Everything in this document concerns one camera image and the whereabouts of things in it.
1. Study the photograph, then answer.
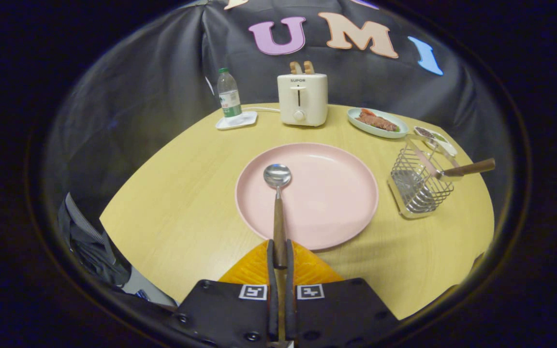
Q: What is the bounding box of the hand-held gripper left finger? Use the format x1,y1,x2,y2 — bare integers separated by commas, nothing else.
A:
175,239,281,348

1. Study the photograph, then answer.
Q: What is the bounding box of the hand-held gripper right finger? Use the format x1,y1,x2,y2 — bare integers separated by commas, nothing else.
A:
283,239,400,348

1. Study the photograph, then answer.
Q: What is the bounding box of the wooden handled spoon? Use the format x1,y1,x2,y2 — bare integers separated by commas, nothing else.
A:
264,164,292,270

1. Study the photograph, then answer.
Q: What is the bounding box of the wooden handled fork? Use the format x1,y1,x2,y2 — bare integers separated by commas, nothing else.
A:
436,158,496,180

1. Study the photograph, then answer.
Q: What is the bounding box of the pink plate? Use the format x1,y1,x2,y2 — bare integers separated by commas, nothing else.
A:
235,143,379,250

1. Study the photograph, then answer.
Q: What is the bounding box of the dark striped cloth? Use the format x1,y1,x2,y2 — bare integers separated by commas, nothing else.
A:
58,192,177,307

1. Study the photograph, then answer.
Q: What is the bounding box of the pale green plate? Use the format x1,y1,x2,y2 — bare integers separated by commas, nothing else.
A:
347,107,409,139

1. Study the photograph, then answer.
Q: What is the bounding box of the white square coaster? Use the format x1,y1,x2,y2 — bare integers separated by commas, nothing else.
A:
216,111,258,131

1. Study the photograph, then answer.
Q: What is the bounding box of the brown steak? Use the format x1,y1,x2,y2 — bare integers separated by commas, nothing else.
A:
356,112,399,132

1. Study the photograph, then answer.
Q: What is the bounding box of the white divided sauce dish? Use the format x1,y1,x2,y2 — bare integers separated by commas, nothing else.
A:
414,126,458,156

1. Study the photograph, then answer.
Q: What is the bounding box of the white toaster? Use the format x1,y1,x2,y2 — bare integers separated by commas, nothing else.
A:
277,73,329,127

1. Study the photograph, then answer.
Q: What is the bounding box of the clear plastic water bottle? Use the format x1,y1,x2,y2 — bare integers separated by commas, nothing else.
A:
217,68,243,118

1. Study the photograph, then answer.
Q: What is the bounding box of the black backdrop cloth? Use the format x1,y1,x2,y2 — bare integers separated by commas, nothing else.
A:
42,0,516,232

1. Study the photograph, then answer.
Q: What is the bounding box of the metal wire cutlery basket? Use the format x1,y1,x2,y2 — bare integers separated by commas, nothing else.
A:
388,135,455,219

